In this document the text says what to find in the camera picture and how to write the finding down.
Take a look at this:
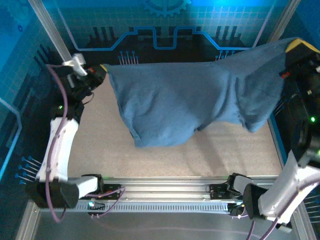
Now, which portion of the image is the aluminium frame post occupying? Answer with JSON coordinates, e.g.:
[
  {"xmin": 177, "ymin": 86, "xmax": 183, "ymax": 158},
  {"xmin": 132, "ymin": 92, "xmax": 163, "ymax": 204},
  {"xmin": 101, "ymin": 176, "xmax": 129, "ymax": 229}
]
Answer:
[
  {"xmin": 27, "ymin": 0, "xmax": 74, "ymax": 64},
  {"xmin": 265, "ymin": 0, "xmax": 302, "ymax": 45}
]

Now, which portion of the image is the aluminium extrusion beam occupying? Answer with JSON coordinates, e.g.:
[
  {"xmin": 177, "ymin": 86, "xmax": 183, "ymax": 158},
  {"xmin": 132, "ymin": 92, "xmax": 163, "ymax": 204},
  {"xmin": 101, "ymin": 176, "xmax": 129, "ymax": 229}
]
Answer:
[{"xmin": 31, "ymin": 176, "xmax": 300, "ymax": 205}]

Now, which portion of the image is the blue t-shirt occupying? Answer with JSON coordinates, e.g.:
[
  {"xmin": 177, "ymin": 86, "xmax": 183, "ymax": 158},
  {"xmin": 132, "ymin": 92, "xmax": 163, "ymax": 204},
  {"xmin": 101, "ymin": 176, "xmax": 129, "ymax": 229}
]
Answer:
[{"xmin": 103, "ymin": 37, "xmax": 300, "ymax": 149}]

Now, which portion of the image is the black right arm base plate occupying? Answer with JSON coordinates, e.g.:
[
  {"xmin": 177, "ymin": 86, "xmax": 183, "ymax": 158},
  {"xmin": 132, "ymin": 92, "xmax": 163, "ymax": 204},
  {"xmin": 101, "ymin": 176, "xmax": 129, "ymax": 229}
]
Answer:
[{"xmin": 209, "ymin": 184, "xmax": 235, "ymax": 200}]

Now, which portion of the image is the slotted aluminium cable duct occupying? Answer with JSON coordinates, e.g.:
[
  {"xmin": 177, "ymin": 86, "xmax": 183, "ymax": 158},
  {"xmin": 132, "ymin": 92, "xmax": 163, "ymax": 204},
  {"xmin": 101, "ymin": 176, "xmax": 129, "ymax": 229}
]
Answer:
[{"xmin": 74, "ymin": 201, "xmax": 237, "ymax": 215}]

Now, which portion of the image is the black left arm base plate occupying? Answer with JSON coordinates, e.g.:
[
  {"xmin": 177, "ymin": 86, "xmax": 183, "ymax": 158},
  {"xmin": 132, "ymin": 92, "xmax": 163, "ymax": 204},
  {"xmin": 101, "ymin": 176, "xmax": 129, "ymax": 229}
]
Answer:
[{"xmin": 99, "ymin": 184, "xmax": 123, "ymax": 200}]

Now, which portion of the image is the grey metal shelf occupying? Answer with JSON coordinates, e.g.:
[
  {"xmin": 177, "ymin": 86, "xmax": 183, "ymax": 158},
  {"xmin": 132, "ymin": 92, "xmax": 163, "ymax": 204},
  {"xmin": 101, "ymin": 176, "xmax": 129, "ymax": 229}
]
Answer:
[{"xmin": 14, "ymin": 194, "xmax": 317, "ymax": 240}]

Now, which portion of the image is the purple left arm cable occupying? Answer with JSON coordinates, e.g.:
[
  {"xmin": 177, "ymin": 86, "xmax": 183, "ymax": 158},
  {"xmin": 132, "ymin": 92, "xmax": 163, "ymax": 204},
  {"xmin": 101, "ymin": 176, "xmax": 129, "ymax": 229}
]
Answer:
[{"xmin": 44, "ymin": 63, "xmax": 126, "ymax": 224}]

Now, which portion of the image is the small black electronics module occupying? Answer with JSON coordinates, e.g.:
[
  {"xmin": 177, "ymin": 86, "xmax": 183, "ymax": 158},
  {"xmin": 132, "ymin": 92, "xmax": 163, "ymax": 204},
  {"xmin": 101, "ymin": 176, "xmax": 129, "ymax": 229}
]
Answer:
[
  {"xmin": 228, "ymin": 202, "xmax": 246, "ymax": 219},
  {"xmin": 86, "ymin": 197, "xmax": 106, "ymax": 217}
]

